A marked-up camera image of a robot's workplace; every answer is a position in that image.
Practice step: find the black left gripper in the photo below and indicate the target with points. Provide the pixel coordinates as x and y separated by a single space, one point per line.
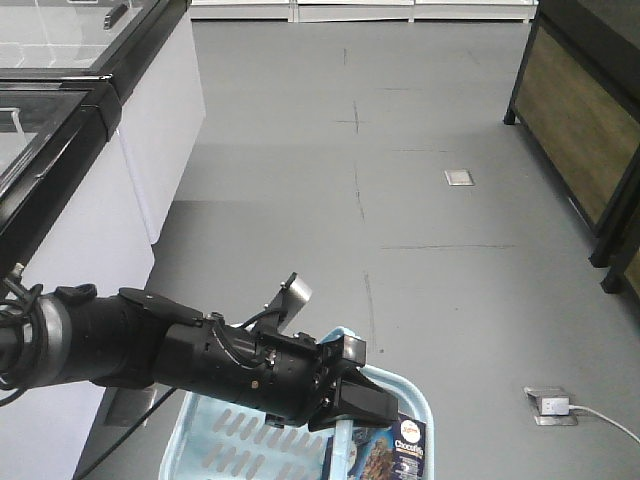
295 381

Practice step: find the Chocofello cookie box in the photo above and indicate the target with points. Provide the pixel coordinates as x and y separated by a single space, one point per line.
395 452

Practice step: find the light blue plastic basket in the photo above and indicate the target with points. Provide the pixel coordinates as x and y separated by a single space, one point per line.
213 439

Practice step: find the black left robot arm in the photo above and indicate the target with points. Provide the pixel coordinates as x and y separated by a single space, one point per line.
136 338

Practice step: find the open floor socket box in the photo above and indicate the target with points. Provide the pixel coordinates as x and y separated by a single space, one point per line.
533 394

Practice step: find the white power adapter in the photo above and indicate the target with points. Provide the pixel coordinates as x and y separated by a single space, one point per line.
554 406

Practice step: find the left silver floor plate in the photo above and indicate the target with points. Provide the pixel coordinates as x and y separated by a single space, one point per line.
127 406

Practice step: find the far silver floor socket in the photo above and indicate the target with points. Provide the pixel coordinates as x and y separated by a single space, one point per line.
459 177

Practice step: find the near white chest freezer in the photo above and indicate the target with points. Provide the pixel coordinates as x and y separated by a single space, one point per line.
70 215

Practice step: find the white chest freezer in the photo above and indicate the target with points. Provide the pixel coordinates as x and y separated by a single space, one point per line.
70 215
146 51

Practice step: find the wooden black-framed display stand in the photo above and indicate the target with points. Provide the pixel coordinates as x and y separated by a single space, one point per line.
577 94

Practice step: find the white shelf base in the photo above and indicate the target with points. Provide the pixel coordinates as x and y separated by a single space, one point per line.
317 11

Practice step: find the far white chest freezer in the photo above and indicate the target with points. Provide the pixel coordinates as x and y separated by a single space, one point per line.
146 51

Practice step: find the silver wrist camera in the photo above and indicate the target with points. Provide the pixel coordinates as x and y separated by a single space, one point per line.
292 296

